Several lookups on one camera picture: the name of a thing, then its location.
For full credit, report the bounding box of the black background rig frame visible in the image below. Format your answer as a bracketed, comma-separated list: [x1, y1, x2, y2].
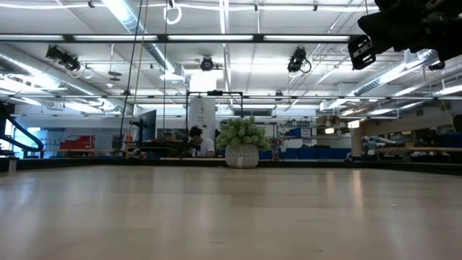
[185, 90, 244, 160]

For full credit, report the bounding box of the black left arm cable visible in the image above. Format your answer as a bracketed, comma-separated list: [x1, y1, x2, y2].
[0, 100, 45, 157]

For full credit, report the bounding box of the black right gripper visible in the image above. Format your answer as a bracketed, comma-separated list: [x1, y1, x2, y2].
[357, 0, 462, 62]

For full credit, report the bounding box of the black mounted camera with cable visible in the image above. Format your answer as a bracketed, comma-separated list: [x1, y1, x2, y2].
[287, 45, 312, 74]

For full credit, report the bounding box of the silver ceiling air duct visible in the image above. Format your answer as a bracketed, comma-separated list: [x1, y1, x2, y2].
[353, 48, 462, 97]
[100, 0, 176, 73]

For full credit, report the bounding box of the black aluminium table frame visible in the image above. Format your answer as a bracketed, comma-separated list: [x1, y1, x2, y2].
[0, 157, 462, 176]

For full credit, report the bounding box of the blue storage bin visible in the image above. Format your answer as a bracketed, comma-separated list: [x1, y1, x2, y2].
[281, 147, 315, 160]
[314, 147, 353, 160]

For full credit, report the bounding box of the black hanging cable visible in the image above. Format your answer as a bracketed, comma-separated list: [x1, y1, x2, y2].
[117, 0, 145, 158]

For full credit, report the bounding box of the white coiled hanging cable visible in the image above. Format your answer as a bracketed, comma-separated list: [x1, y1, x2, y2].
[162, 0, 183, 25]

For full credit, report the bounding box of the black background monitor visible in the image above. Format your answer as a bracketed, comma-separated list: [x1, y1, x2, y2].
[138, 109, 158, 142]

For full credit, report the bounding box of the round black overhead camera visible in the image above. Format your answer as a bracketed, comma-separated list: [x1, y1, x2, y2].
[199, 56, 215, 72]

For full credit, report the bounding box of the black overhead rig beam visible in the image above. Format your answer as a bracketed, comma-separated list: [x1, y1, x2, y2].
[0, 33, 365, 44]

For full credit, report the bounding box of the black mounted camera device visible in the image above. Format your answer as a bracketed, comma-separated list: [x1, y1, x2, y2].
[45, 45, 82, 72]

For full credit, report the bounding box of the green succulent in white pot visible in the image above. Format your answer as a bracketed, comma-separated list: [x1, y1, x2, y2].
[215, 116, 271, 170]

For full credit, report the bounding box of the red cart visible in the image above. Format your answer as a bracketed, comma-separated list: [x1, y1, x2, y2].
[59, 134, 96, 151]

